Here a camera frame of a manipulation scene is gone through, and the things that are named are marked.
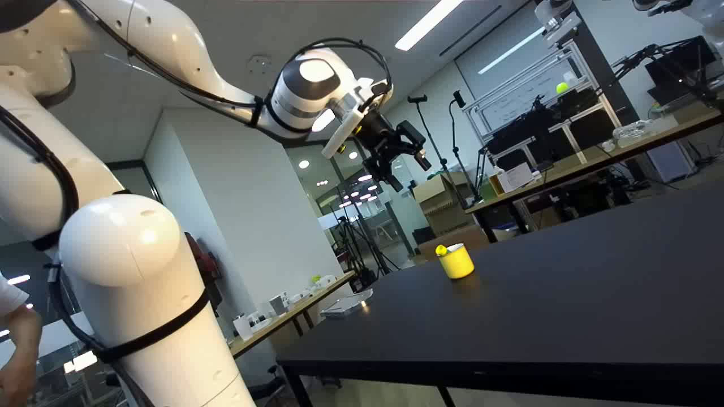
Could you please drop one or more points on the flat white box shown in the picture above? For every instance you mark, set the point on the flat white box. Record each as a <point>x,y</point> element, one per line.
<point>344,308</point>

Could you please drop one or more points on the white shirt sleeve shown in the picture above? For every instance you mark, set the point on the white shirt sleeve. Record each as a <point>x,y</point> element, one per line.
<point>11,294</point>

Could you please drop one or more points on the green tennis ball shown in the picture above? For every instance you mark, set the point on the green tennis ball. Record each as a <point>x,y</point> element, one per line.
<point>563,90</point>

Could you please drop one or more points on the cardboard box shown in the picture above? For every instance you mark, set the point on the cardboard box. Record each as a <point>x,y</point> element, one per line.
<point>442,201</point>

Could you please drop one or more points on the black equipment on table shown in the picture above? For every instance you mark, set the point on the black equipment on table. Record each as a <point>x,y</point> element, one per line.
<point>679,69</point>

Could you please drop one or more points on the low wooden table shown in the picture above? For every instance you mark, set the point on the low wooden table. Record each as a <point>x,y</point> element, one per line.
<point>291,317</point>

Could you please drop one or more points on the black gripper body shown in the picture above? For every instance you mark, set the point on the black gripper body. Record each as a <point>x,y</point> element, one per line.
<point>379,139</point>

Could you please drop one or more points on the person's forearm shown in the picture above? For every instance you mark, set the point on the person's forearm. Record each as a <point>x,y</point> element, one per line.
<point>22,348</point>

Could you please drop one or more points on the long wooden table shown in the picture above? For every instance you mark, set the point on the long wooden table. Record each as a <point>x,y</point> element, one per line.
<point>602,155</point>

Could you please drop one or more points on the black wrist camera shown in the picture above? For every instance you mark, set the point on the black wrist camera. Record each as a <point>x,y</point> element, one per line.
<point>415,143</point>

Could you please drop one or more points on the long ceiling light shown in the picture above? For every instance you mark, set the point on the long ceiling light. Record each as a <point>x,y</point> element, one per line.
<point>426,24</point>

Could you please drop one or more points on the small yellow round object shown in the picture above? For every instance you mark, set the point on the small yellow round object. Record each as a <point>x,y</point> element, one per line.
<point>442,250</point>

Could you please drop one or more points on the black tripod stand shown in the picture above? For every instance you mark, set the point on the black tripod stand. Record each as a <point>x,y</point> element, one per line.
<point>432,143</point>

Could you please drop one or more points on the yellow mug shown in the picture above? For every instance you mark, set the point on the yellow mug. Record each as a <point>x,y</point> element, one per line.
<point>458,262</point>

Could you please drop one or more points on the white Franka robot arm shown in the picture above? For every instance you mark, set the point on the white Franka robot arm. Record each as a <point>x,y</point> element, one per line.
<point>127,256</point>

